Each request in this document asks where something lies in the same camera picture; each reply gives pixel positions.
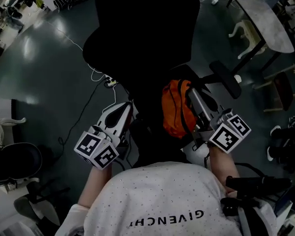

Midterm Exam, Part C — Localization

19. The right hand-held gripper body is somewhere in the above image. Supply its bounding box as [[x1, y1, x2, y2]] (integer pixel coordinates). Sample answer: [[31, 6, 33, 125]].
[[190, 107, 251, 154]]

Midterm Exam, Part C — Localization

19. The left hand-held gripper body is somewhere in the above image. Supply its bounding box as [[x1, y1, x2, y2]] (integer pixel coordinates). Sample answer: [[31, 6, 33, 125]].
[[74, 120, 131, 169]]

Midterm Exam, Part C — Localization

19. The orange bag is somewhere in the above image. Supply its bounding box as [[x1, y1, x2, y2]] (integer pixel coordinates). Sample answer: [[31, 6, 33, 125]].
[[161, 79, 199, 139]]

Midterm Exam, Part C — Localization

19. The black mesh office chair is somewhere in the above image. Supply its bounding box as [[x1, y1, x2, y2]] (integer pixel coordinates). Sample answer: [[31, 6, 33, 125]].
[[82, 0, 242, 168]]

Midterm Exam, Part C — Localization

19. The person's right forearm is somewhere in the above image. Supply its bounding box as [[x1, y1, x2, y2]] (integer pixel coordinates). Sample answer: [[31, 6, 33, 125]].
[[207, 144, 241, 198]]

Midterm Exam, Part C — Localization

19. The person's left forearm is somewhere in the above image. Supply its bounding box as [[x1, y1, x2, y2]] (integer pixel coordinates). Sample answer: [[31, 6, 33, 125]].
[[78, 166, 113, 208]]

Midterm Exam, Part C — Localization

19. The wooden chair with dark seat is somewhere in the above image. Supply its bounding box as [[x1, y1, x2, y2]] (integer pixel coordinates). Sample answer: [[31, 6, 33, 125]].
[[253, 63, 295, 113]]

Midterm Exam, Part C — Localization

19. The white power strip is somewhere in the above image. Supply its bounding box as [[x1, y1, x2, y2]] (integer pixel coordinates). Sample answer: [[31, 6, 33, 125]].
[[105, 74, 118, 88]]

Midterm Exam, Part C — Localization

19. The black equipment pack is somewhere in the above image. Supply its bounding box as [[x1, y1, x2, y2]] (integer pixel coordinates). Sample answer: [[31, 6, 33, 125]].
[[220, 175, 293, 217]]

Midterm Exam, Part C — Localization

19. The person's white shirt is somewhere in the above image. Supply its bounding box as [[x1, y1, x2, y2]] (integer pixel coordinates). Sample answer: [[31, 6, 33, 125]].
[[54, 161, 278, 236]]

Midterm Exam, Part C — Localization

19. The black round stool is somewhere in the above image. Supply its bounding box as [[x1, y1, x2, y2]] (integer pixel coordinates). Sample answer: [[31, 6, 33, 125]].
[[0, 143, 43, 181]]

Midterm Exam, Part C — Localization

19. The grey table with black legs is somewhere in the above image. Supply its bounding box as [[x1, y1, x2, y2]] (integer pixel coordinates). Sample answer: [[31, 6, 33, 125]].
[[222, 0, 295, 76]]

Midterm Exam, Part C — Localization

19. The black cable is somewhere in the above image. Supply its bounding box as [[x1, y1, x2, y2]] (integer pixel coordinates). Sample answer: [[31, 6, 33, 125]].
[[58, 79, 107, 162]]

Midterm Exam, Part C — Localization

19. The white cable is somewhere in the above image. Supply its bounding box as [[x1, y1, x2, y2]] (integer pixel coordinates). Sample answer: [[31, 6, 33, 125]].
[[56, 27, 118, 115]]

